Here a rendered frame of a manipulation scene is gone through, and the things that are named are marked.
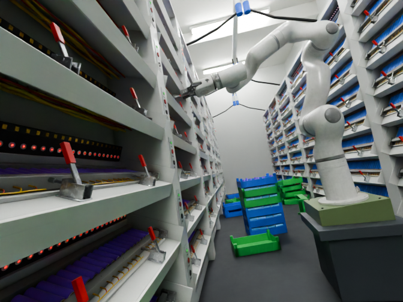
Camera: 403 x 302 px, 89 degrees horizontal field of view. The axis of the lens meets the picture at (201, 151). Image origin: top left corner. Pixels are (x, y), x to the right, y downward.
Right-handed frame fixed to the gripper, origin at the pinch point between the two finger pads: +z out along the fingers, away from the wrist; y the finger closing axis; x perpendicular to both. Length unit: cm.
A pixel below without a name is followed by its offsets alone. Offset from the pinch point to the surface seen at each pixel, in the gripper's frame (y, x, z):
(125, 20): -32.6, 20.2, 8.9
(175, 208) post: -27, -50, 14
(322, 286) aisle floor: 3, -104, -29
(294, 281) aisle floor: 9, -103, -19
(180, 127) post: 42.5, -3.7, 14.9
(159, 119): -27.8, -17.9, 9.5
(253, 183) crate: 77, -60, -23
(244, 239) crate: 64, -96, 0
